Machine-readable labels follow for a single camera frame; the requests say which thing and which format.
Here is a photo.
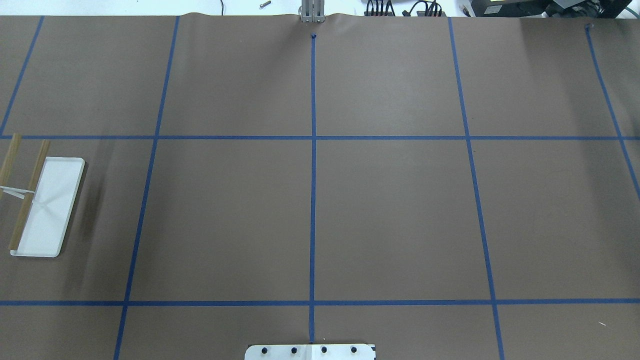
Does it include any lower black orange connector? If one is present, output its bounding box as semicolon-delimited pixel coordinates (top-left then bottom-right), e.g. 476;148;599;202
401;0;446;18

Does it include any aluminium frame post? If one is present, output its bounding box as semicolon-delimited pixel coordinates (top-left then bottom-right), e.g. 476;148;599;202
299;0;326;23

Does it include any white pedestal column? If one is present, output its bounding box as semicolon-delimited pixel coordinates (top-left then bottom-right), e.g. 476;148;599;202
244;343;377;360

